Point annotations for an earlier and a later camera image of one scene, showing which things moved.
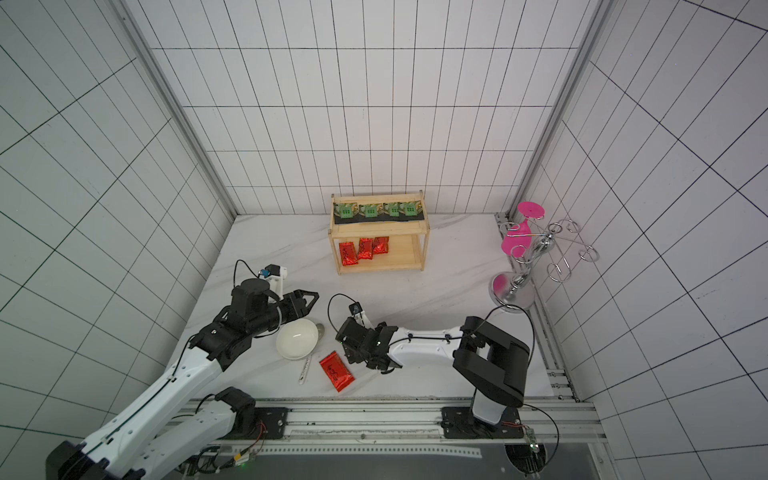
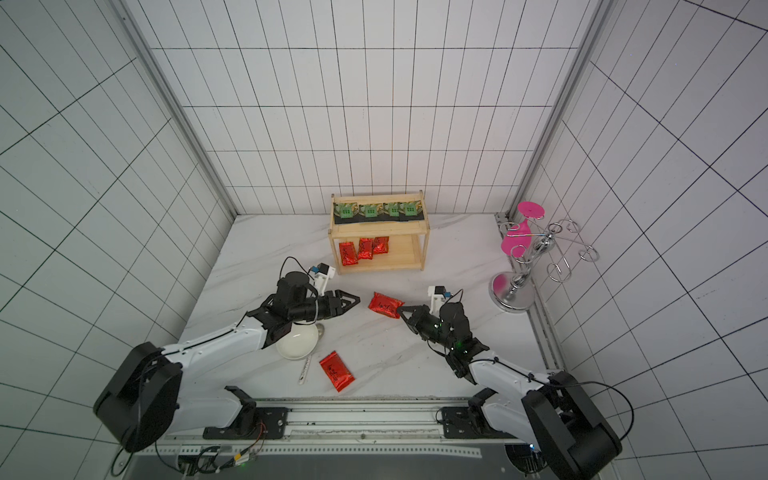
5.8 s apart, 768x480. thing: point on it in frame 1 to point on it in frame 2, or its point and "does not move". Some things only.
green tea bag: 391,208 does not move
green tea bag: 345,210 does not move
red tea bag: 365,249 does not move
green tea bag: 369,211 does not move
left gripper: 297,303 to 338,308
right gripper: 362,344 to 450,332
